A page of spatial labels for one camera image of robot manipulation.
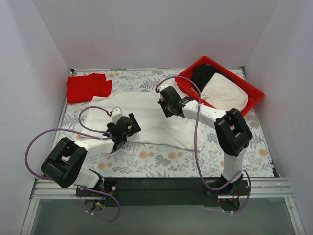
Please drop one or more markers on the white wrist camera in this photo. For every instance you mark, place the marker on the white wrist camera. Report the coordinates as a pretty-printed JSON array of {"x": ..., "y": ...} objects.
[
  {"x": 116, "y": 114},
  {"x": 161, "y": 87}
]

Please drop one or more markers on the red folded t shirt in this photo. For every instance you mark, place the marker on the red folded t shirt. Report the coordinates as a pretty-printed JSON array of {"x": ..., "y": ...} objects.
[{"x": 84, "y": 88}]

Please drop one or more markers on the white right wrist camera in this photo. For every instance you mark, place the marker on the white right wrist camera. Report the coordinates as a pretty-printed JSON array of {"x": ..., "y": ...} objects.
[{"x": 161, "y": 87}]

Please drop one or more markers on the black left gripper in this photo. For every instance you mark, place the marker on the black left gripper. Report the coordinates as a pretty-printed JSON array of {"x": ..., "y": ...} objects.
[{"x": 133, "y": 123}]

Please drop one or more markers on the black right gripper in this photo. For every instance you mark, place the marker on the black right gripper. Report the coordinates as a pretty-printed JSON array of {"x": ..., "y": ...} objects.
[{"x": 165, "y": 107}]

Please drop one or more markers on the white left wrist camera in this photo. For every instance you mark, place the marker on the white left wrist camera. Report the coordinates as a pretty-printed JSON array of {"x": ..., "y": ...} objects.
[{"x": 116, "y": 114}]

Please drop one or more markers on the white t shirt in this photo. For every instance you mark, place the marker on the white t shirt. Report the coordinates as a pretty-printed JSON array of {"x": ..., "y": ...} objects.
[{"x": 156, "y": 128}]

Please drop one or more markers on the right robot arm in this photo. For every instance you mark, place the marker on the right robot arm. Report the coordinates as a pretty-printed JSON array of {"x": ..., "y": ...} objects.
[{"x": 232, "y": 132}]

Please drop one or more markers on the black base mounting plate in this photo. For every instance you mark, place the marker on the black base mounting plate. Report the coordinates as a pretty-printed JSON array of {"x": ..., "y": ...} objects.
[{"x": 169, "y": 191}]

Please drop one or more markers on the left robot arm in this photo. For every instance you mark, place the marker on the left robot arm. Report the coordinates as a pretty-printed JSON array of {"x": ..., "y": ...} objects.
[{"x": 64, "y": 165}]

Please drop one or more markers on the black t shirt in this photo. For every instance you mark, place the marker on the black t shirt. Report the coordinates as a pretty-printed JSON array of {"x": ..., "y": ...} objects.
[{"x": 202, "y": 74}]

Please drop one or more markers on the cream folded t shirt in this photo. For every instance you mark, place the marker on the cream folded t shirt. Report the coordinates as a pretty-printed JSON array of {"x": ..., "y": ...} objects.
[{"x": 223, "y": 94}]

